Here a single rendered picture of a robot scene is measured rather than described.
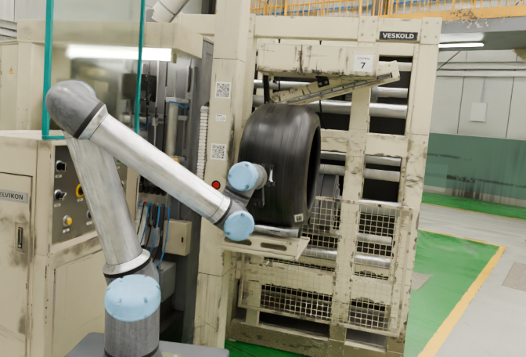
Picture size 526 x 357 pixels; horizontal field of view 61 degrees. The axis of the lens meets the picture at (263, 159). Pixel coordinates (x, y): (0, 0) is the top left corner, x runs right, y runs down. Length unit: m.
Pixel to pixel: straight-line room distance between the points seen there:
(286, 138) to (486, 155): 9.33
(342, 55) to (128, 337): 1.59
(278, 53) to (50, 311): 1.53
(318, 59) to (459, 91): 9.07
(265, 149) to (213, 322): 0.94
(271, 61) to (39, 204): 1.31
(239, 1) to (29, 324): 1.54
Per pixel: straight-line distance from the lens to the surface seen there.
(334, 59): 2.27
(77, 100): 1.22
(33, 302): 1.71
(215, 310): 2.29
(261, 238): 2.00
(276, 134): 1.86
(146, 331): 1.33
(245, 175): 1.39
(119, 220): 1.40
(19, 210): 1.65
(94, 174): 1.37
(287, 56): 2.31
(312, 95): 2.40
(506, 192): 10.98
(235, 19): 2.14
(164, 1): 2.62
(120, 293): 1.32
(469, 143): 11.05
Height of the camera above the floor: 1.39
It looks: 5 degrees down
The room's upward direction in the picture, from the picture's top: 5 degrees clockwise
